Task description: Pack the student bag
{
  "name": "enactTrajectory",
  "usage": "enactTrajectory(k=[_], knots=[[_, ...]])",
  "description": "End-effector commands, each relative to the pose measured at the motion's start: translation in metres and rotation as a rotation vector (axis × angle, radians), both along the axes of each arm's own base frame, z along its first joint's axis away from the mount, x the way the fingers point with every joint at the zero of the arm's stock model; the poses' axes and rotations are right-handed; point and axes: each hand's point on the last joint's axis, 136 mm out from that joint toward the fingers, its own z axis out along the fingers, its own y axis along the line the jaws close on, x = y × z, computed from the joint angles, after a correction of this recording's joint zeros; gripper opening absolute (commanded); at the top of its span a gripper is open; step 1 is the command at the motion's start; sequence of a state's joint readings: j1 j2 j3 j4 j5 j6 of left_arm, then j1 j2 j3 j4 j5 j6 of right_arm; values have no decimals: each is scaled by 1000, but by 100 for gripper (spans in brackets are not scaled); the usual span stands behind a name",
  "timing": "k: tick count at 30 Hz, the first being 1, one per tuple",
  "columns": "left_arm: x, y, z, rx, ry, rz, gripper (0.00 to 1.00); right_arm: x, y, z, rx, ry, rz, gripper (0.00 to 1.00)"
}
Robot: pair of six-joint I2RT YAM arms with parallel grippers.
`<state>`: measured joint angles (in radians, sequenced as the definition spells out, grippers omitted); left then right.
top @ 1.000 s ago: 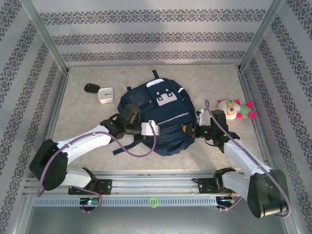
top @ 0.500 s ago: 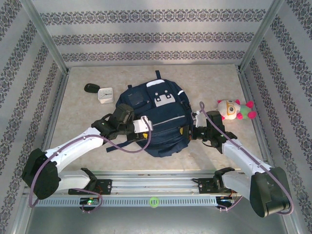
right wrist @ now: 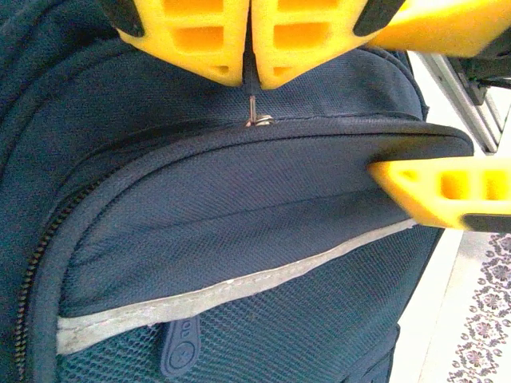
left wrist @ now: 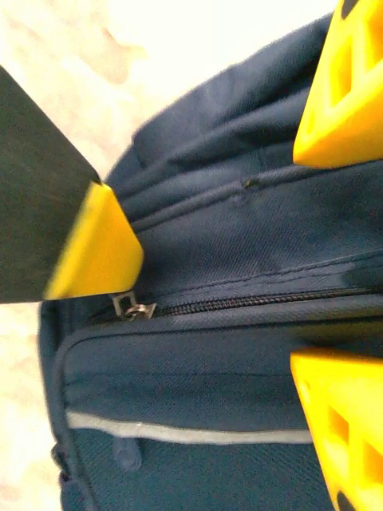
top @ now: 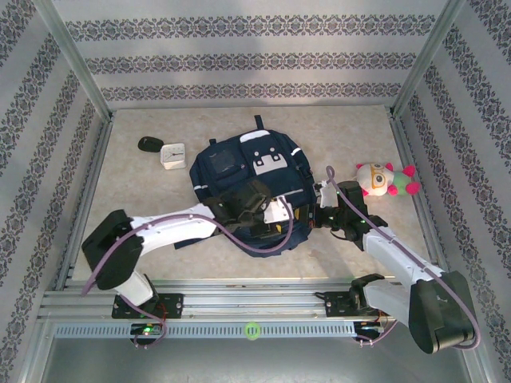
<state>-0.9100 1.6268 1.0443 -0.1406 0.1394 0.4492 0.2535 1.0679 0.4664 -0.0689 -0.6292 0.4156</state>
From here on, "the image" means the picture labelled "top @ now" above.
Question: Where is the navy blue school backpack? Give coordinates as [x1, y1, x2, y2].
[188, 115, 315, 260]

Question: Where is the white square alarm clock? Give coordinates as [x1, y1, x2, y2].
[159, 142, 188, 172]

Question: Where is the white pink green plush toy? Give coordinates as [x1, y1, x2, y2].
[355, 161, 421, 198]

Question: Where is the black computer mouse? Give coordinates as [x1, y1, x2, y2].
[137, 136, 165, 153]

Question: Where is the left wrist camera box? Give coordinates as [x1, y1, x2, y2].
[262, 196, 295, 224]

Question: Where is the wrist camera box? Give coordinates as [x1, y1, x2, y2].
[262, 196, 295, 224]
[316, 182, 341, 209]

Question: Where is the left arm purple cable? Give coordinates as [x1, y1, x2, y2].
[81, 197, 295, 350]

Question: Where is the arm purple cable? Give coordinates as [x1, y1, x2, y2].
[81, 197, 295, 350]
[326, 165, 482, 352]

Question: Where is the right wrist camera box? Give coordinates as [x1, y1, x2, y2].
[316, 182, 341, 209]

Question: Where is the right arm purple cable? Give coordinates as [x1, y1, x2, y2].
[326, 165, 482, 352]

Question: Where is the aluminium mounting rail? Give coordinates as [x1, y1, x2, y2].
[38, 278, 476, 323]

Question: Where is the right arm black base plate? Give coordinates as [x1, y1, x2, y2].
[315, 290, 399, 319]

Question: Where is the right aluminium table side rail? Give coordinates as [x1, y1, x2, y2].
[389, 115, 454, 286]

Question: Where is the aluminium table side rail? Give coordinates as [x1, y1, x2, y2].
[389, 115, 454, 286]
[53, 119, 115, 292]

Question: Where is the perforated metal cable tray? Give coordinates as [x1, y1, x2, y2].
[51, 321, 358, 341]

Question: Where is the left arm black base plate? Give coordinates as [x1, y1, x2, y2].
[111, 293, 185, 320]

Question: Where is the left aluminium table side rail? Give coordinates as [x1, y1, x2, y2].
[53, 119, 115, 292]

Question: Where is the right aluminium frame post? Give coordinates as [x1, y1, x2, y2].
[389, 0, 467, 119]

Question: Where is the aluminium frame post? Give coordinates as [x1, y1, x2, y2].
[389, 0, 467, 119]
[34, 0, 115, 123]

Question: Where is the left aluminium frame post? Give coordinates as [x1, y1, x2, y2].
[34, 0, 115, 123]

